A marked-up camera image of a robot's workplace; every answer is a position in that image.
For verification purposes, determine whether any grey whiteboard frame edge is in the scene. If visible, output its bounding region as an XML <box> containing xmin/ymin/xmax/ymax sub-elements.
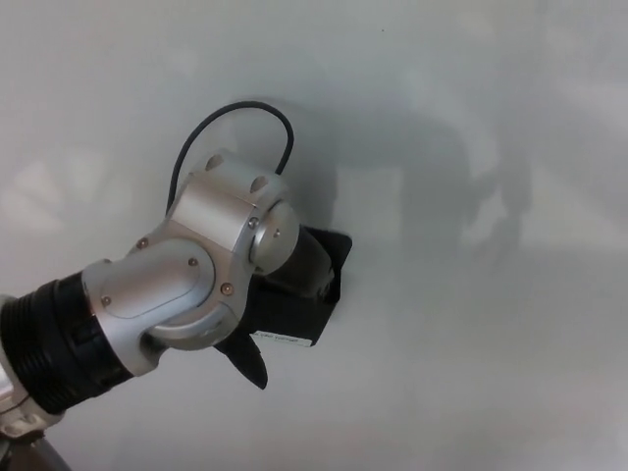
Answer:
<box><xmin>0</xmin><ymin>424</ymin><xmax>71</xmax><ymax>471</ymax></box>

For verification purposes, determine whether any white whiteboard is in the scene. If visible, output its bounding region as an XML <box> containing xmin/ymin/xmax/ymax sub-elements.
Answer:
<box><xmin>0</xmin><ymin>0</ymin><xmax>628</xmax><ymax>471</ymax></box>

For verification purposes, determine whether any black magnetic marker holder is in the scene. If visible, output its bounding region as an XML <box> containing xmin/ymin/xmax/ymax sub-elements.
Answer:
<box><xmin>235</xmin><ymin>224</ymin><xmax>356</xmax><ymax>351</ymax></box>

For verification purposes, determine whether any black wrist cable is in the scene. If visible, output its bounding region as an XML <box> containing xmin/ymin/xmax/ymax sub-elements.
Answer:
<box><xmin>165</xmin><ymin>97</ymin><xmax>296</xmax><ymax>218</ymax></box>

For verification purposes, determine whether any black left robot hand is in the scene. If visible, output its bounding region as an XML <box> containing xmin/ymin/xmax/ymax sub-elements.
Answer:
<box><xmin>214</xmin><ymin>225</ymin><xmax>345</xmax><ymax>392</ymax></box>

